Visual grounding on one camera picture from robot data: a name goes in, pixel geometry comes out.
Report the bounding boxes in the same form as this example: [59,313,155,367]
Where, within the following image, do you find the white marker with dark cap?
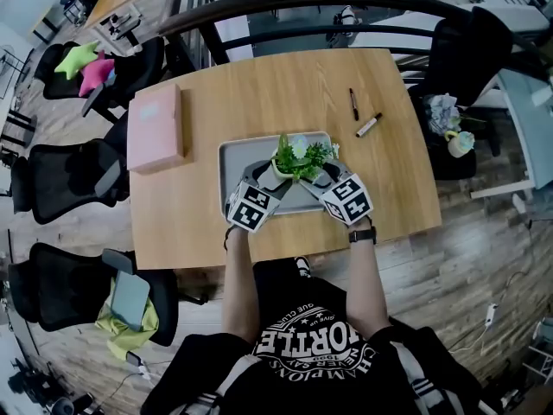
[355,112,385,139]

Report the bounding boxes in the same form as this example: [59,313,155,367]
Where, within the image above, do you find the grey-blue flower bouquet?
[423,93,463,137]

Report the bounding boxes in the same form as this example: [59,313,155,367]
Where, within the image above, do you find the black printed t-shirt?
[140,283,485,415]

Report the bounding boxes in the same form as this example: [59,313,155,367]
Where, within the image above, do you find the white cable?
[448,324,492,356]

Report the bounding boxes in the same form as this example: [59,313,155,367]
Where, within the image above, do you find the yellow-green cloth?
[94,277,161,361]

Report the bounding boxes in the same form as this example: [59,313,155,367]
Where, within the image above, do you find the black trousers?
[252,258,313,303]

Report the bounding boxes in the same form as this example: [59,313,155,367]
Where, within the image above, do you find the black office chair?
[33,36,168,125]
[9,114,131,227]
[408,5,516,182]
[7,242,209,350]

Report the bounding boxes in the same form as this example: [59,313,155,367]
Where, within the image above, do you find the black wristwatch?
[347,227,378,246]

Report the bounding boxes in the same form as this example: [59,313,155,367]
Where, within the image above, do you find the grey tray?
[217,131,336,218]

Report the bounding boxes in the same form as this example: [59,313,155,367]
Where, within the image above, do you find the person's right forearm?
[345,218,392,342]

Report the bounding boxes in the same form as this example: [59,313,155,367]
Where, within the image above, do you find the pink star cushion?
[78,49,117,99]

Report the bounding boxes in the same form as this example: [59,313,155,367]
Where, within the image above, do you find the grey backpack strap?
[391,342,464,415]
[185,354,261,415]

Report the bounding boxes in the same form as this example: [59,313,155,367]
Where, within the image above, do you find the grey table with white legs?
[469,67,553,201]

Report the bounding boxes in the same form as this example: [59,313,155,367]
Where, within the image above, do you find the pale mug with yellow handle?
[444,130,476,160]

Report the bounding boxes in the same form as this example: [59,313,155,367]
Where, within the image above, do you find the small potted green plant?
[270,132,341,183]

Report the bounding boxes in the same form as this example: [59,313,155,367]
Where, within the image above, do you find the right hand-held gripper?
[299,161,373,227]

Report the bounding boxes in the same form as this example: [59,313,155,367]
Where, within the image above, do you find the pink box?
[125,83,194,176]

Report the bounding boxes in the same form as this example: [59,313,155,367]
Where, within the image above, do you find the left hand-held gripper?
[225,161,300,234]

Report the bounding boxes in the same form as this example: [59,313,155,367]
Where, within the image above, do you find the person's left forearm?
[220,227,261,346]

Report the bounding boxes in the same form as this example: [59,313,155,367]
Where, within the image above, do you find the green star cushion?
[54,40,101,81]

